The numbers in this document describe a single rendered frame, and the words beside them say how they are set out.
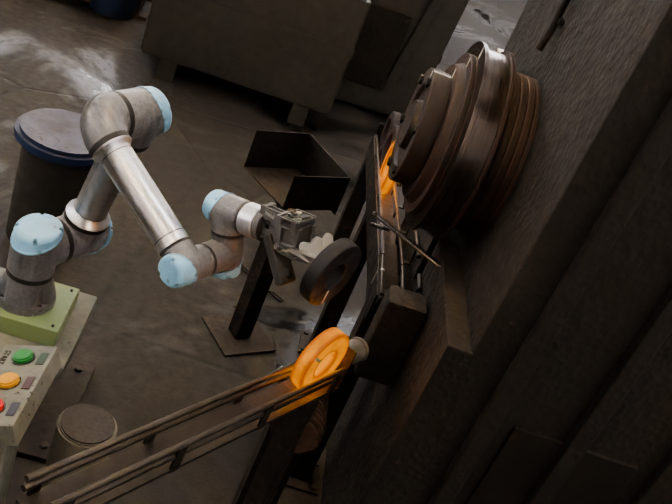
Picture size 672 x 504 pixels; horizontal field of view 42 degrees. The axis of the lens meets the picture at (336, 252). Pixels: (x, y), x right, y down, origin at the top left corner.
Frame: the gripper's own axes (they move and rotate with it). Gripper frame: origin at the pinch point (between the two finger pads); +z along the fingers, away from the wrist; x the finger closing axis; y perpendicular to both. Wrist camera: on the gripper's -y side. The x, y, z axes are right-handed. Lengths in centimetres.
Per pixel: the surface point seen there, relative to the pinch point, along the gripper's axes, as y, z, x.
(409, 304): -14.3, 6.1, 24.7
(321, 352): -17.7, 3.3, -4.5
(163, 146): -45, -187, 130
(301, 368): -21.5, 0.9, -7.5
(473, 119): 30.6, 10.9, 27.9
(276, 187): -15, -67, 63
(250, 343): -75, -73, 68
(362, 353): -25.6, 1.8, 14.7
